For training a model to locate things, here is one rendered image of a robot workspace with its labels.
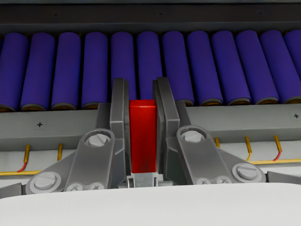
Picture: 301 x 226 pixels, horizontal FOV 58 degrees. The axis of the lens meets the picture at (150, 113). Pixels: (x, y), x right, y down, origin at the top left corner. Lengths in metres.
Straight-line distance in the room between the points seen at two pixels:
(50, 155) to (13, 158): 0.02
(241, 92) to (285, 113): 0.03
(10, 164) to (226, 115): 0.14
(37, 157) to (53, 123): 0.03
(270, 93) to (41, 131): 0.15
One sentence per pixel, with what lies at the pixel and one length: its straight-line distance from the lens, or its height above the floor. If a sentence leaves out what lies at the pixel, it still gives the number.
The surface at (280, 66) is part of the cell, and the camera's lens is 0.23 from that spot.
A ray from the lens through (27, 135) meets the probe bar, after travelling 0.18.
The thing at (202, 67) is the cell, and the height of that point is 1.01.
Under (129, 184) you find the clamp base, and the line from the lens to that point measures 0.16.
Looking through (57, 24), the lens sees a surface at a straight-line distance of 0.23.
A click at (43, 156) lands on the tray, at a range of 0.20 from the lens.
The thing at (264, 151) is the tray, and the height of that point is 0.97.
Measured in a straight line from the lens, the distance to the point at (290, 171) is 0.20.
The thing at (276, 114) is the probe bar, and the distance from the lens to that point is 0.20.
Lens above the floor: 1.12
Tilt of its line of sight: 42 degrees down
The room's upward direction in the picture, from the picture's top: 2 degrees clockwise
